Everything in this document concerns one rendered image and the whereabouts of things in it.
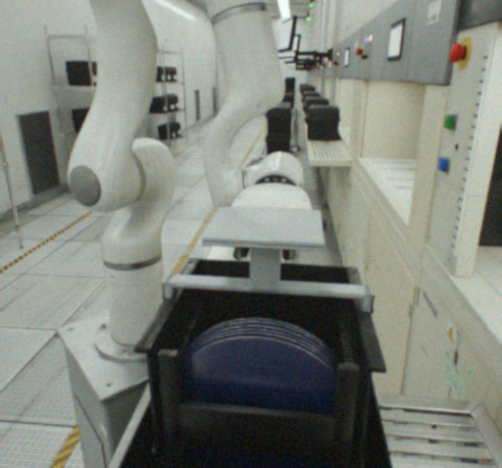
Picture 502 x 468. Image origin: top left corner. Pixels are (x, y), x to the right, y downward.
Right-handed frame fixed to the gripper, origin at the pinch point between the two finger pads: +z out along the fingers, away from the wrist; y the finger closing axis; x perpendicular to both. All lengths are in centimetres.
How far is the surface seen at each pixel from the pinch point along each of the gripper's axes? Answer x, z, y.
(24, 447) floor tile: -114, -65, 93
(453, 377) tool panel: -46, -37, -39
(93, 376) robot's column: -38, -19, 34
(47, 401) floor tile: -114, -87, 97
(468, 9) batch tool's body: 30, -61, -38
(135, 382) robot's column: -37.7, -18.4, 25.5
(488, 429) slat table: -37, -15, -35
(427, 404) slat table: -37.4, -18.9, -27.2
